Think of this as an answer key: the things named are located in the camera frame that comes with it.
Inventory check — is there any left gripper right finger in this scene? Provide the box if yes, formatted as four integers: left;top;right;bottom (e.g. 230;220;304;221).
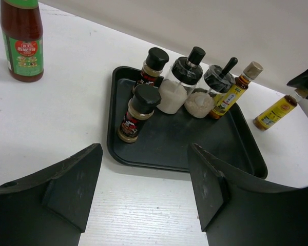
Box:
187;143;308;245

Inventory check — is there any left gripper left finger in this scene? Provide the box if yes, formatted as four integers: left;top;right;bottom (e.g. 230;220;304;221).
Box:
0;143;103;245

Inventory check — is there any yellow label bottle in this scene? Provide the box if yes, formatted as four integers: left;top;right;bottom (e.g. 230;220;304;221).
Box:
253;89;306;131
208;61;263;119

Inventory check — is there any white powder shaker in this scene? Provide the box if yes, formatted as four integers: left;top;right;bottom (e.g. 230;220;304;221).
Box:
157;46;206;114
184;57;238;119

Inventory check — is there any small spice jar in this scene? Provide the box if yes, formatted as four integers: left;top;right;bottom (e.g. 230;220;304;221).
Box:
117;84;161;144
132;47;169;92

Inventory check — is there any red chili sauce bottle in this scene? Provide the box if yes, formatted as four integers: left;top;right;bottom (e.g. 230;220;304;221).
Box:
0;1;44;83

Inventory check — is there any black plastic tray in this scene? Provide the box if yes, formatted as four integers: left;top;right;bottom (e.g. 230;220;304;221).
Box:
107;66;268;179

